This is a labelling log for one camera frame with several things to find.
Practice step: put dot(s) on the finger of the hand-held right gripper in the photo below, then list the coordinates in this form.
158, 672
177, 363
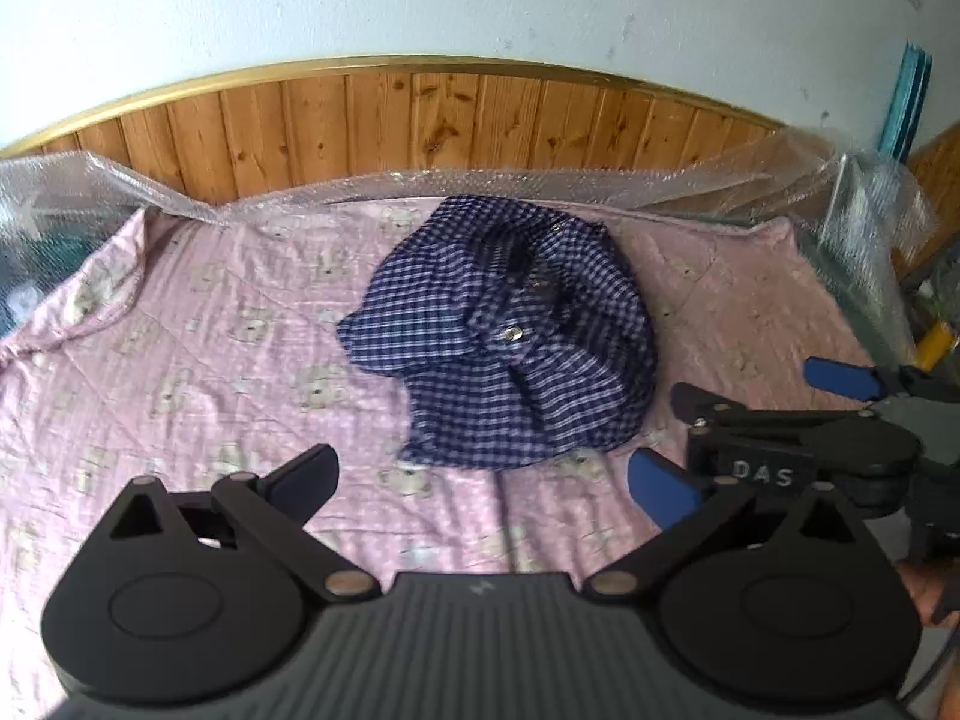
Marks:
750, 457
840, 379

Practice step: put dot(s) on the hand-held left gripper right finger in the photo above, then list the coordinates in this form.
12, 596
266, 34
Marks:
660, 487

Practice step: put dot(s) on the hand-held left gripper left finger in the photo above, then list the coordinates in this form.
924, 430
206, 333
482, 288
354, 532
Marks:
300, 474

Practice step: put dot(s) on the blue checked shirt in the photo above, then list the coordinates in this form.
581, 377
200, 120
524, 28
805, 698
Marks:
465, 300

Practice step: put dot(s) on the person's right hand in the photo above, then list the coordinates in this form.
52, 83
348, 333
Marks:
934, 592

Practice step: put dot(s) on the yellow object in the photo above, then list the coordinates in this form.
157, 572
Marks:
935, 345

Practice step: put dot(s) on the pink printed bedsheet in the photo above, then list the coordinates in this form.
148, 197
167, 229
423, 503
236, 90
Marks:
187, 330

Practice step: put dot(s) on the clear bubble wrap sheet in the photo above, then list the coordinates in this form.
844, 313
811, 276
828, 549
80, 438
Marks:
487, 184

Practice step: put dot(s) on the wooden headboard panel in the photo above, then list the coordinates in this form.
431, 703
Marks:
450, 120

